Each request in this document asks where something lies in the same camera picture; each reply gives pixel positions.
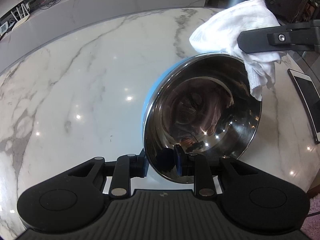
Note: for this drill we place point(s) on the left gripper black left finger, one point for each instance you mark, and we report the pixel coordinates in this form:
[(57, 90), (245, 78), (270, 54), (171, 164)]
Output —
[(127, 167)]

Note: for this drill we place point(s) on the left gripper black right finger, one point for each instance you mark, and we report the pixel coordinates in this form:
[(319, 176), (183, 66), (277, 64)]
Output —
[(195, 165)]

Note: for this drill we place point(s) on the white wifi router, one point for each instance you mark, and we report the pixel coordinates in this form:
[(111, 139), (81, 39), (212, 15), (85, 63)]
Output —
[(21, 15)]

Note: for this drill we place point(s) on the blue steel bowl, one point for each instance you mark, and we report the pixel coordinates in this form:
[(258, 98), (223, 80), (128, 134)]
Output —
[(203, 104)]

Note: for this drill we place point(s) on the marble tv console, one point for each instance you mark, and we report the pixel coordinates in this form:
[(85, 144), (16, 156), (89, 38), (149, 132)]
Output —
[(69, 15)]

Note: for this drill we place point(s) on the white paper towel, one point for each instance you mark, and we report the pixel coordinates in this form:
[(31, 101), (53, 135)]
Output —
[(241, 31)]

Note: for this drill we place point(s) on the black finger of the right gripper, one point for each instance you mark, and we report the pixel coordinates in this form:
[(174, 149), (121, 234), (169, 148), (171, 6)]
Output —
[(301, 25), (269, 40)]

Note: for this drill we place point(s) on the white tablet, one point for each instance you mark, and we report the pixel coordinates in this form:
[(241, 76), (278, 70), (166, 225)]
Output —
[(309, 97)]

